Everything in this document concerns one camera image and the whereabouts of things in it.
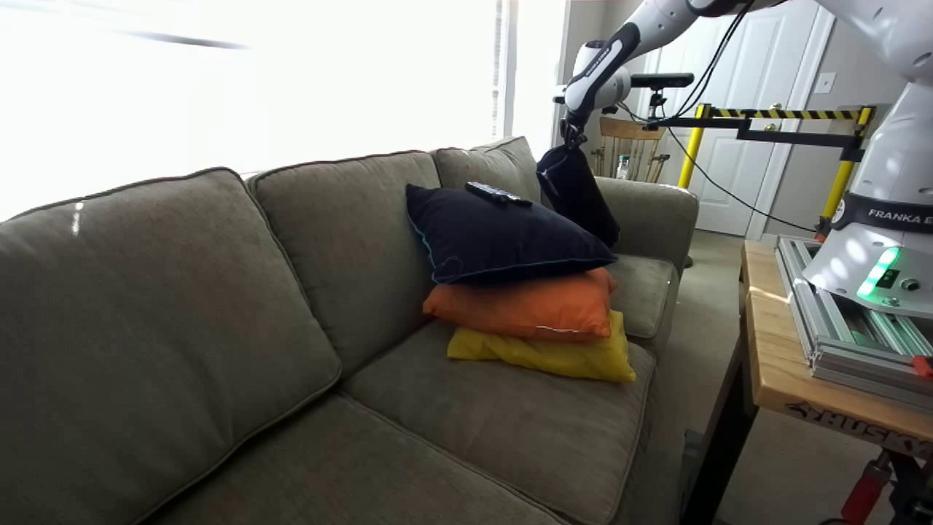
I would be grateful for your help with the white panel door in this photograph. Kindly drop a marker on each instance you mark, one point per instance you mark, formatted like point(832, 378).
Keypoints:
point(767, 68)

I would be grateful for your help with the black stereo camera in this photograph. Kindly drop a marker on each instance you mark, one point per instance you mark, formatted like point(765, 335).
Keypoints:
point(660, 81)

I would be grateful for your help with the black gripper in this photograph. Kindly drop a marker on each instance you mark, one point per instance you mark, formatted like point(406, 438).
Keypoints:
point(573, 110)

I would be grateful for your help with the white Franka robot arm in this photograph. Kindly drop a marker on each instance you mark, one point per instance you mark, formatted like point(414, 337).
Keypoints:
point(892, 148)

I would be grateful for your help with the large dark navy pillow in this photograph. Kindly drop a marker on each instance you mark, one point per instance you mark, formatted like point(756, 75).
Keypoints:
point(506, 238)

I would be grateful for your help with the white light switch plate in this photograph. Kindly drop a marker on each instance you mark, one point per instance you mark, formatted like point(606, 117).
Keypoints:
point(826, 82)

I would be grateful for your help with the grey-green fabric sofa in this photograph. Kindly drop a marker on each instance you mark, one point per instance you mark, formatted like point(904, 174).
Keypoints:
point(194, 339)

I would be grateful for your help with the black table leg frame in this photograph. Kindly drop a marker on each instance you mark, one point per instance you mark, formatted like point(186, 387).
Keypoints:
point(724, 448)

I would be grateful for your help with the red clamp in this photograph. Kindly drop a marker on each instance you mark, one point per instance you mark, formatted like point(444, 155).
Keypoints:
point(864, 498)

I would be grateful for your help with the wooden chair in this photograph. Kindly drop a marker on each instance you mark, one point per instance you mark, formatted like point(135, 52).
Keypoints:
point(627, 148)

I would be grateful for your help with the dark blue cloth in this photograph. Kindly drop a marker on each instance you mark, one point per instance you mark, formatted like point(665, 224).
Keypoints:
point(579, 195)

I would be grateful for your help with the wooden table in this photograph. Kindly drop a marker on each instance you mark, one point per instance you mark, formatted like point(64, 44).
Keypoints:
point(777, 361)

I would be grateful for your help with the black camera boom pole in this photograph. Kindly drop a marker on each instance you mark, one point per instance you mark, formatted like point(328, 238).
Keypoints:
point(797, 138)

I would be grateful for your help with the bright window with blinds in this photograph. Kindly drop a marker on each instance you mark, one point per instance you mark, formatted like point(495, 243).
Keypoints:
point(243, 98)

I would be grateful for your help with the orange pillow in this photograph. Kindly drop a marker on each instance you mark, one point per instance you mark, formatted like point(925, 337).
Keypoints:
point(525, 308)

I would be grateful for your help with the yellow pillow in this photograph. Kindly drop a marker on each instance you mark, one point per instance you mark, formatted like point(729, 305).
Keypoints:
point(554, 358)

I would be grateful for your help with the black remote control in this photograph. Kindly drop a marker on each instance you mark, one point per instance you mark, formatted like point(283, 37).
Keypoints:
point(495, 195)

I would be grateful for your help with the yellow black striped barrier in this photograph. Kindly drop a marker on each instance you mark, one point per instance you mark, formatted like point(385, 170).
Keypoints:
point(692, 155)

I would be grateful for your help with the orange clamp piece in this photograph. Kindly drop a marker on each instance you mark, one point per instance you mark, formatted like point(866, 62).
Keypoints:
point(923, 370)

